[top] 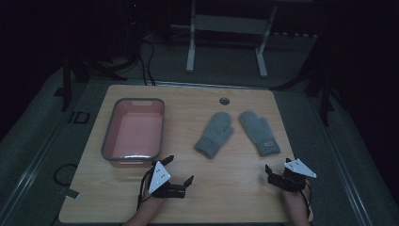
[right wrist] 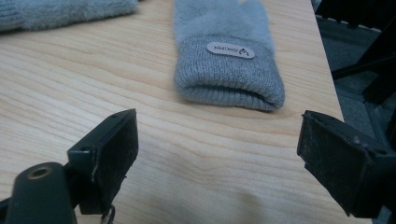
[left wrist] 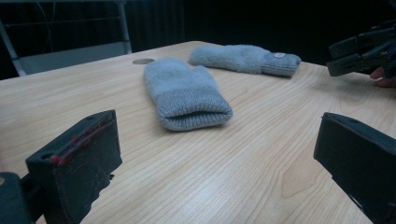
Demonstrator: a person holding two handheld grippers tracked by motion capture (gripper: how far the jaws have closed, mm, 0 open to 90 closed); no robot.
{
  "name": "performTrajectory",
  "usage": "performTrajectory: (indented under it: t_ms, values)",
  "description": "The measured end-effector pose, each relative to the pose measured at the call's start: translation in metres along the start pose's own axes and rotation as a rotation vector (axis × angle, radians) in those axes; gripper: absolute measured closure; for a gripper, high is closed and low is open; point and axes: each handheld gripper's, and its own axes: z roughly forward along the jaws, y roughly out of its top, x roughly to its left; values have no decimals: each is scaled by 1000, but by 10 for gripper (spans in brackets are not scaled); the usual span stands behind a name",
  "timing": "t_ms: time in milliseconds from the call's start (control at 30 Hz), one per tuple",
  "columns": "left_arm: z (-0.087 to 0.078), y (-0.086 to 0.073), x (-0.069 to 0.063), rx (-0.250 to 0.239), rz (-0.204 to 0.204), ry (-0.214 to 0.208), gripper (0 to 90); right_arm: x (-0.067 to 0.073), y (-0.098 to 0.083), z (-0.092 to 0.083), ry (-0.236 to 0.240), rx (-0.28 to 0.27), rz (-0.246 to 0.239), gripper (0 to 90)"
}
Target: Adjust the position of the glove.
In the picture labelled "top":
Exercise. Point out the person's right hand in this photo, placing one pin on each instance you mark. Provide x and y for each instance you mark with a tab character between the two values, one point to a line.
294	197

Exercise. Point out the grey mitten with label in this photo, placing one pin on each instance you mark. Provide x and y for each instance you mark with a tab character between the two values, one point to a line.
258	133

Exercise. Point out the person's left hand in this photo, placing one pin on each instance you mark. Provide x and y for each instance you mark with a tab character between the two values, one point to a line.
150	198

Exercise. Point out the black tripod stand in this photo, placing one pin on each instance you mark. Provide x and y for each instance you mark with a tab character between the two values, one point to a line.
324	94
67	84

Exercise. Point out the plain grey mitten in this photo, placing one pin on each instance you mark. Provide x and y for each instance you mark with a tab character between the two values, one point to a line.
215	135

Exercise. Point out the white metal stand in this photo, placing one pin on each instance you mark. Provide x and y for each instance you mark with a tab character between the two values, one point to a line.
227	26

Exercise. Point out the pink basin with grey rim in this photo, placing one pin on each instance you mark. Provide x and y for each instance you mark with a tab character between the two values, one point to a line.
135	132

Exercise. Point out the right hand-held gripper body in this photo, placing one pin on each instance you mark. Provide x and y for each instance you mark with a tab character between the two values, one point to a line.
293	177

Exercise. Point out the grey tape piece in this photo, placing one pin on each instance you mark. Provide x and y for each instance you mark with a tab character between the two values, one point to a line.
71	193

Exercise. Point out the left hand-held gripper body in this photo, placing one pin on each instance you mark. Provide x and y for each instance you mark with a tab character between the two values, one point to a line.
159	179

